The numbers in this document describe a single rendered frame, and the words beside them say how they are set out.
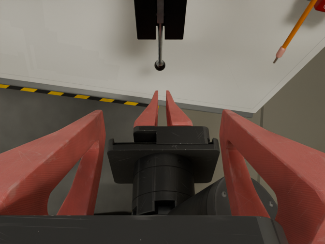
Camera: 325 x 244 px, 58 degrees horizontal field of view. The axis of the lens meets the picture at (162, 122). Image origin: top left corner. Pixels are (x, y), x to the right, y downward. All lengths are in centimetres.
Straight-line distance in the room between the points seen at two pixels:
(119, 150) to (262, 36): 25
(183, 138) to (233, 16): 18
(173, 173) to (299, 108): 151
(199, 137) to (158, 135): 4
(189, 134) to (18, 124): 121
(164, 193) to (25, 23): 28
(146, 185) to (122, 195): 124
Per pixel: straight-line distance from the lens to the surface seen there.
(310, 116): 178
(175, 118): 28
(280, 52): 29
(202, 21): 39
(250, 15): 39
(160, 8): 26
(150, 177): 25
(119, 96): 51
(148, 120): 28
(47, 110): 140
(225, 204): 17
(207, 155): 27
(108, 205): 150
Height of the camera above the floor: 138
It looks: 75 degrees down
